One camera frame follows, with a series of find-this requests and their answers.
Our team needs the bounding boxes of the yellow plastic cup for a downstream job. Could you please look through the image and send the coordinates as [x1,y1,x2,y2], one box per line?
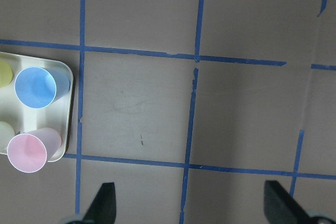
[0,60,13,88]

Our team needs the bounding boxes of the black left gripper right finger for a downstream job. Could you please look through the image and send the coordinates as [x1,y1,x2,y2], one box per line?
[264,180,310,224]

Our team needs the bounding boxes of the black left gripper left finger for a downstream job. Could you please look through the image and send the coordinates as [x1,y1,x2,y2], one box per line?
[80,183,116,224]

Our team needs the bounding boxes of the blue plastic cup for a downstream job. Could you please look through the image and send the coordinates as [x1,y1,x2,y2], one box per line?
[14,67,71,109]

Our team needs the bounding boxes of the cream white plastic cup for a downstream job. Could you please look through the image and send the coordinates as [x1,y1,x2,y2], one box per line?
[0,121,15,154]

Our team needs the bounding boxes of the pink plastic cup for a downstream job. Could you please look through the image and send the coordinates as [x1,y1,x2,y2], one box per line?
[7,127,62,173]

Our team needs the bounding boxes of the cream plastic tray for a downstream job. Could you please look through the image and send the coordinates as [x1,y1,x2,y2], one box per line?
[1,52,74,163]

